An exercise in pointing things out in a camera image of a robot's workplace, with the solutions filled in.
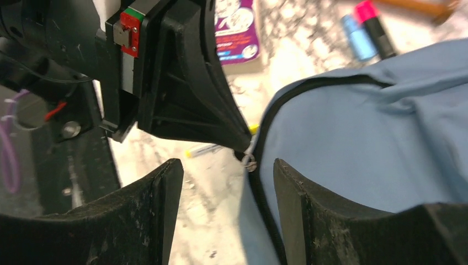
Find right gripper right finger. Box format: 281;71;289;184
273;159;467;264

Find yellow capped pen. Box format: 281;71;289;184
184;123;260;159

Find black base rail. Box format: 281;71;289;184
32;83;121;215

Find blue backpack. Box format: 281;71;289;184
239;38;467;264

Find pink black highlighter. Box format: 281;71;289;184
354;1;397;60

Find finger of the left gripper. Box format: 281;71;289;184
138;1;251;152

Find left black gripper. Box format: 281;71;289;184
1;1;146;142

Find blue highlighter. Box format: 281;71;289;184
341;14;377;62

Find wooden shelf rack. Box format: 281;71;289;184
375;0;461;25

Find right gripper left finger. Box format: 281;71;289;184
1;158;184;264

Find purple stationery package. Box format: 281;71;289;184
214;0;260;66

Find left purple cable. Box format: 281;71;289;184
0;88;32;194

